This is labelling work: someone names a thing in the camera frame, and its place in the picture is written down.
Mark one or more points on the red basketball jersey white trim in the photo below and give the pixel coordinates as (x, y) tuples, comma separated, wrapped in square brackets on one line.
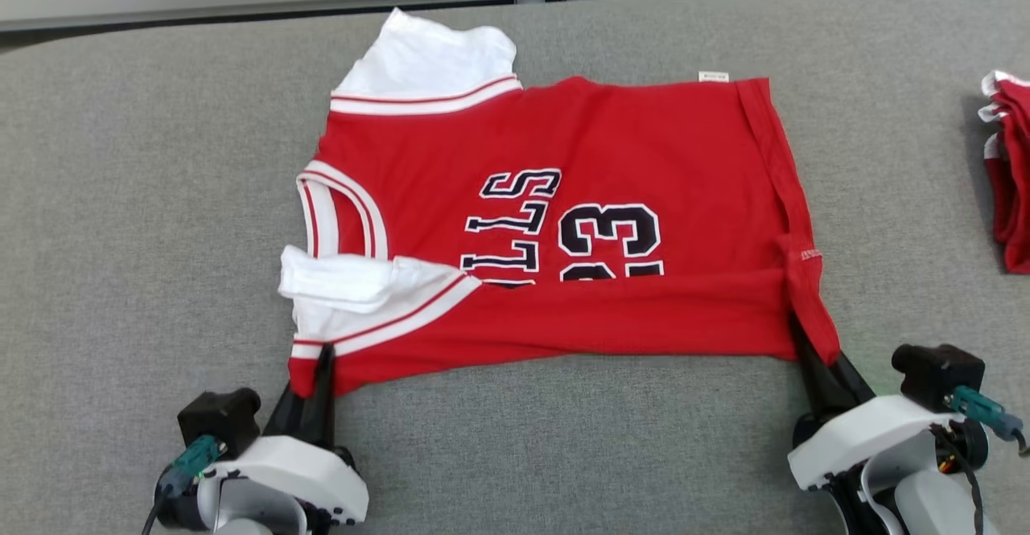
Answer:
[(660, 149)]

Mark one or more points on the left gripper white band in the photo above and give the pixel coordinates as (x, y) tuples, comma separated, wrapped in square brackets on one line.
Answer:
[(314, 479)]

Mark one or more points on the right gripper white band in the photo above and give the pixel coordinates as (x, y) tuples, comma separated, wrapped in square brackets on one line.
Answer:
[(869, 438)]

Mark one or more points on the grey wall rail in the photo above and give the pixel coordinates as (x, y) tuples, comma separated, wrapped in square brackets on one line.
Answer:
[(241, 6)]

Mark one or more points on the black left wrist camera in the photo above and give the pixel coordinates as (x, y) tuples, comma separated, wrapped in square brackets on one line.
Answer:
[(221, 418)]

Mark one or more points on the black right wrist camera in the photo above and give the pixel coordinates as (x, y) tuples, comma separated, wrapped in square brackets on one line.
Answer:
[(933, 374)]

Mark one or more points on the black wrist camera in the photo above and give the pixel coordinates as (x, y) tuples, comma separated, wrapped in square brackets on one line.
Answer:
[(933, 374), (221, 418)]

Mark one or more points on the grey fabric padded surface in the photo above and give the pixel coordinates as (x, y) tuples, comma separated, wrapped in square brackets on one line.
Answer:
[(161, 197)]

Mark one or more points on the red shorts with white stripes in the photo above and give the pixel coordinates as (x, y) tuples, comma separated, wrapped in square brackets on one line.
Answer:
[(1015, 181)]

